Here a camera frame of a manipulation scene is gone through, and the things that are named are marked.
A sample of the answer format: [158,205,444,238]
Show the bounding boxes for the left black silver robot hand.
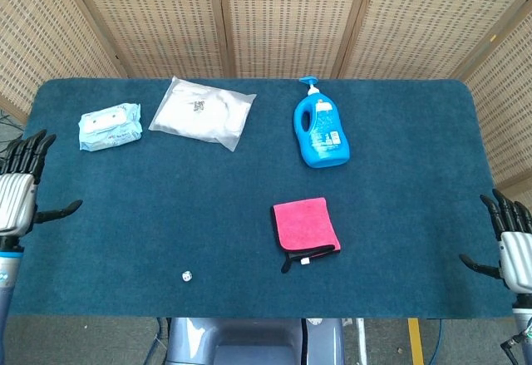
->
[0,129,84,250]

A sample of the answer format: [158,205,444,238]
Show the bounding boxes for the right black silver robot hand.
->
[459,189,532,310]

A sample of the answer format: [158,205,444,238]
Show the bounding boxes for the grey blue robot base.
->
[164,317,346,365]

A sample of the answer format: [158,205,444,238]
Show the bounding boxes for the light blue wet wipes pack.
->
[77,102,144,153]

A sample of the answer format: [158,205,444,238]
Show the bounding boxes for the yellow floor tape strip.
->
[407,318,426,365]

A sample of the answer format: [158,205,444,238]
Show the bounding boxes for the woven bamboo screen panel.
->
[215,0,377,80]
[455,11,532,216]
[64,0,232,79]
[0,0,128,123]
[332,0,532,81]

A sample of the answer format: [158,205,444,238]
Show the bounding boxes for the white table leg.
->
[354,318,370,365]

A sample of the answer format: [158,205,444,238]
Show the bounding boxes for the white plastic bag package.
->
[148,75,258,152]

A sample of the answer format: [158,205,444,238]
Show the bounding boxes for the pink folded cloth black trim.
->
[271,197,342,274]

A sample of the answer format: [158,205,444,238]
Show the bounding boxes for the blue detergent pump bottle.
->
[293,76,352,170]

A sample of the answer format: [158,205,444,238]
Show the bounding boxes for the dark teal table mat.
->
[6,76,515,320]

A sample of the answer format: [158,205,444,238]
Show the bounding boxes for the black cables bundle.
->
[0,109,24,162]

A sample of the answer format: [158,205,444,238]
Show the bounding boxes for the blue floor cable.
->
[429,318,445,365]

